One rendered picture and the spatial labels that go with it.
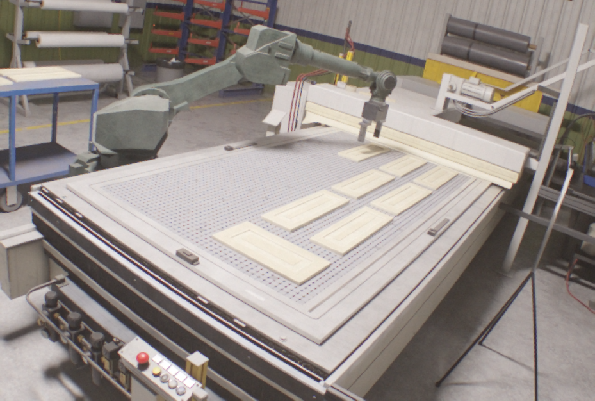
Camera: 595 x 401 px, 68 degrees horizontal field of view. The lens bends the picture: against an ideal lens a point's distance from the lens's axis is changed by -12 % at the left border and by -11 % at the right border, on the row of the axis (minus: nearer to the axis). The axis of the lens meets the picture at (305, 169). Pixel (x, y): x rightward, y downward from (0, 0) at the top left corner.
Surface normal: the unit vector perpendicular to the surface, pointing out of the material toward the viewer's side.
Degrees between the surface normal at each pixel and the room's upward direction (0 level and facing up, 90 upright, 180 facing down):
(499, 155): 90
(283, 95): 90
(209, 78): 90
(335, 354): 0
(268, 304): 0
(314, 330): 0
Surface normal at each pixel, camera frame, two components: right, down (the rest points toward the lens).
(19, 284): 0.82, 0.33
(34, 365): 0.19, -0.93
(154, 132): 0.38, 0.37
